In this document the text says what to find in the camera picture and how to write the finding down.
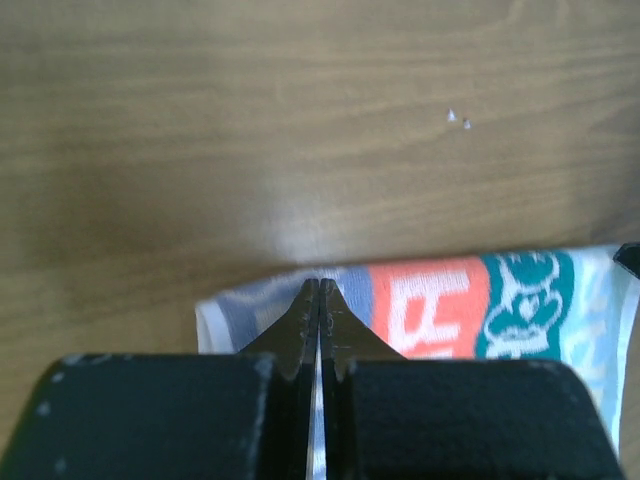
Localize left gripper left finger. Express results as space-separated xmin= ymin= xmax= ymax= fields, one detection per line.
xmin=240 ymin=279 xmax=319 ymax=479

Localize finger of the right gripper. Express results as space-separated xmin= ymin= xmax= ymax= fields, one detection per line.
xmin=613 ymin=242 xmax=640 ymax=279

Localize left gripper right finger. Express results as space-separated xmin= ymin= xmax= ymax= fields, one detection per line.
xmin=319 ymin=279 xmax=408 ymax=479

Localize patterned white cloth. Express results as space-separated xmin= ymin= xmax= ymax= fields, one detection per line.
xmin=196 ymin=245 xmax=639 ymax=479

